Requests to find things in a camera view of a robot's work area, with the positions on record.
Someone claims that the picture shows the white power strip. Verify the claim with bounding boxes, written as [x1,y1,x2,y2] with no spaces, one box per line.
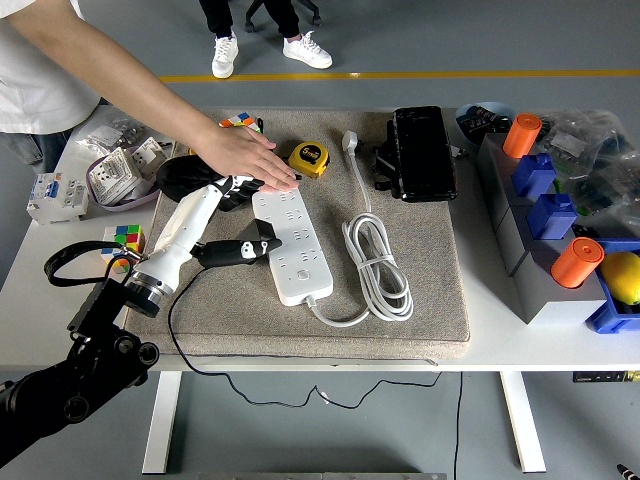
[251,185,335,307]

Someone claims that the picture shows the black plug with cord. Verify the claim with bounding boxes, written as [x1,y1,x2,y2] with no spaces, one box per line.
[167,218,445,410]

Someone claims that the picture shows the white circuit breaker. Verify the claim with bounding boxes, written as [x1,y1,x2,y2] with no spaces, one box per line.
[26,171,90,226]

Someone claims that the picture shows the white table leg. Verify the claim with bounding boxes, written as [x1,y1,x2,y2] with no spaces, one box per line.
[141,371,183,475]
[498,371,547,474]

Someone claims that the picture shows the person's right hand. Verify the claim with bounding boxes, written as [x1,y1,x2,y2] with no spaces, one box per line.
[192,124,301,195]

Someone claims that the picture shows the thin black strap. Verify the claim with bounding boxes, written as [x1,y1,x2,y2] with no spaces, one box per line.
[257,118,304,181]

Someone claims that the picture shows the blue plastic bin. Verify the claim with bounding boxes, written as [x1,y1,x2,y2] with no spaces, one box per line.
[584,238,640,335]

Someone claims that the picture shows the colourful puzzle cube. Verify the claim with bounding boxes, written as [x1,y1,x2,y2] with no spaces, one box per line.
[101,223,147,275]
[218,110,264,132]

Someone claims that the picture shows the orange cylinder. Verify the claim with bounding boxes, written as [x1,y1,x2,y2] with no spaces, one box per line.
[550,237,606,290]
[502,113,543,159]

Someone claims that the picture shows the seated person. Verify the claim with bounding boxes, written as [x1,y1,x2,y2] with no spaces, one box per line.
[197,0,334,80]

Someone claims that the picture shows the black table control panel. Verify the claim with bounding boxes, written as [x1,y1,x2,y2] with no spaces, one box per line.
[572,369,640,384]

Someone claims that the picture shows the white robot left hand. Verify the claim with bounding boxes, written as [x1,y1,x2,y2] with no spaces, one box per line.
[132,174,283,297]

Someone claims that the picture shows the yellow tape measure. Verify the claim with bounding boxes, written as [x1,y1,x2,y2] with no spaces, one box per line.
[287,141,331,180]

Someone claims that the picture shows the black component packets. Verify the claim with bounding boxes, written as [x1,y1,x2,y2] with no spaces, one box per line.
[459,107,515,146]

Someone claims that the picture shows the purple bowl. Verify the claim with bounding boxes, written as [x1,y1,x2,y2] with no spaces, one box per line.
[85,144,162,209]

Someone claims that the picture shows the standing person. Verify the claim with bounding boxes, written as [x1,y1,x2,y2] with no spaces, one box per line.
[0,0,301,196]

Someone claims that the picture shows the small white socket plate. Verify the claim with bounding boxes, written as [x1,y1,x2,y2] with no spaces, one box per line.
[130,136,170,180]

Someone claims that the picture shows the clear bag with white label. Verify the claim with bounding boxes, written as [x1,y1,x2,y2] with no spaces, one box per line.
[537,109,629,169]

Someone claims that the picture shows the white power strip cord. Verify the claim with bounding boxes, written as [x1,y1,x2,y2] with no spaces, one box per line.
[309,128,415,329]

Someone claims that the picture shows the hanging black cable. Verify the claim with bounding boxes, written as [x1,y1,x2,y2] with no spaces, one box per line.
[452,372,465,480]

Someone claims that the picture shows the glossy black case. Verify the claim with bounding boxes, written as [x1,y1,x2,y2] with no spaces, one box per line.
[392,105,459,203]

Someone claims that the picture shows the clear bag of dark parts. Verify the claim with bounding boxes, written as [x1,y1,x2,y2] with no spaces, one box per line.
[564,147,640,231]

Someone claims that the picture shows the black cloth pouch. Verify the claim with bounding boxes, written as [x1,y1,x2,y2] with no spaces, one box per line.
[156,154,251,212]

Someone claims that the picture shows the blue plastic block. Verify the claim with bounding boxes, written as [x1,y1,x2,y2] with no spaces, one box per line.
[510,152,557,199]
[526,193,579,241]

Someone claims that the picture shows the black office chair base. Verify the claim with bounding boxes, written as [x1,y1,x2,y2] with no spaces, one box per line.
[243,0,323,34]

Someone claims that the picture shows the light blue bowl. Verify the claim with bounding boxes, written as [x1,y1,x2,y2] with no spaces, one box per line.
[454,101,519,151]

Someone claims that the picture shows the grey holder block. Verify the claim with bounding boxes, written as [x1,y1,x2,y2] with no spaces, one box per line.
[494,197,609,326]
[474,132,564,234]

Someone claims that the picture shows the yellow lemon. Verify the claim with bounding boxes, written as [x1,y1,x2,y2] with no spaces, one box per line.
[599,251,640,306]

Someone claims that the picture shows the large white socket plate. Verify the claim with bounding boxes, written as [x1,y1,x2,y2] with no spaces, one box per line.
[89,147,145,206]

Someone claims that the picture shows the grey-brown mat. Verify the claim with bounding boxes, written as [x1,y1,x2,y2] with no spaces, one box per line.
[122,109,472,362]

